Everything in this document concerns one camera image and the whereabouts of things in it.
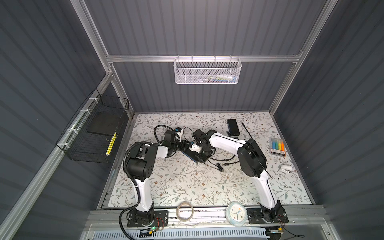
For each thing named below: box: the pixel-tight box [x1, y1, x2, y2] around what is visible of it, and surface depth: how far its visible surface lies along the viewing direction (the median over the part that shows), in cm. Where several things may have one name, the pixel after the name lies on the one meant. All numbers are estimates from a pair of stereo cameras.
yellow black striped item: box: [106, 131, 117, 156], surface depth 71 cm
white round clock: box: [225, 201, 248, 227], surface depth 74 cm
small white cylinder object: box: [280, 164, 293, 173], surface depth 91 cm
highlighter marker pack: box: [270, 138, 286, 157], surface depth 101 cm
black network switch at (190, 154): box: [180, 147, 200, 164], surface depth 93 cm
